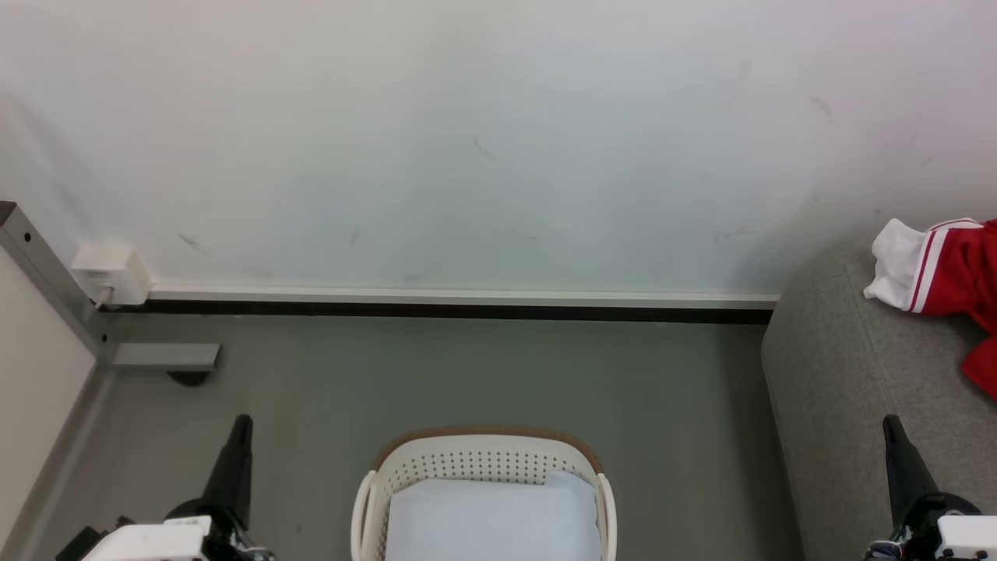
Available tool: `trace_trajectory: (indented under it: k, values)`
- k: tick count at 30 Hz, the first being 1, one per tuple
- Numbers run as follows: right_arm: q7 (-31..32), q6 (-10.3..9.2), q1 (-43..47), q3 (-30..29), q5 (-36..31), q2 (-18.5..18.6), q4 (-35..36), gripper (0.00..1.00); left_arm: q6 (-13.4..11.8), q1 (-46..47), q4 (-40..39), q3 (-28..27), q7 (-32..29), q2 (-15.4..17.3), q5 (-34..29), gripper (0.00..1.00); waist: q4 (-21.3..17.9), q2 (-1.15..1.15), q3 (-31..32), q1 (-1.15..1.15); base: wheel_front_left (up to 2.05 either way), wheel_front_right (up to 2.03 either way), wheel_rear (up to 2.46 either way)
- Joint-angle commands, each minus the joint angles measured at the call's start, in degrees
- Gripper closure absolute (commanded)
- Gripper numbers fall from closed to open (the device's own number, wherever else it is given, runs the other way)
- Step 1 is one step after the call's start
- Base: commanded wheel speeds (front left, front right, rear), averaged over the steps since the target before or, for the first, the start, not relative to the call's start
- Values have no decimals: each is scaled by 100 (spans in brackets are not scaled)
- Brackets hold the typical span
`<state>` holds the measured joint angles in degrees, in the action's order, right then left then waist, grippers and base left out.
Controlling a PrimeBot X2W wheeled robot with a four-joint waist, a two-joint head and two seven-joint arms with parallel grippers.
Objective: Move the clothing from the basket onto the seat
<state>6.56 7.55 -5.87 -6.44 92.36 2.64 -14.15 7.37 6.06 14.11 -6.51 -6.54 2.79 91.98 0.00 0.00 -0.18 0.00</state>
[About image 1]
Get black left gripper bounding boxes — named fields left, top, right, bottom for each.
left=164, top=414, right=275, bottom=561

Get white laundry basket brown rim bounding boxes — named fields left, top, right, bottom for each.
left=351, top=425, right=618, bottom=561

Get white and black baseboard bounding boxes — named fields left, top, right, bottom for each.
left=100, top=285, right=781, bottom=326

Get white wall socket box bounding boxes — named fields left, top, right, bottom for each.
left=71, top=242, right=153, bottom=307

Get pale blue cloth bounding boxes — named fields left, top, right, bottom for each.
left=385, top=470, right=603, bottom=561

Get grey metal foot bar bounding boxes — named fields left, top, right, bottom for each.
left=100, top=342, right=224, bottom=372

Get grey fabric sofa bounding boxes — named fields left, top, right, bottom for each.
left=760, top=237, right=997, bottom=561

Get red fleece garment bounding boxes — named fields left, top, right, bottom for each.
left=961, top=312, right=997, bottom=400

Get white side panel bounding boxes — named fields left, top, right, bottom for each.
left=0, top=248, right=100, bottom=546

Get red garment white striped sleeves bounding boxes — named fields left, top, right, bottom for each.
left=862, top=217, right=997, bottom=316

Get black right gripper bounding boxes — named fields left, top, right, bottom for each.
left=866, top=415, right=982, bottom=561

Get grey metal frame post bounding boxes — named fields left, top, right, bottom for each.
left=0, top=201, right=111, bottom=367

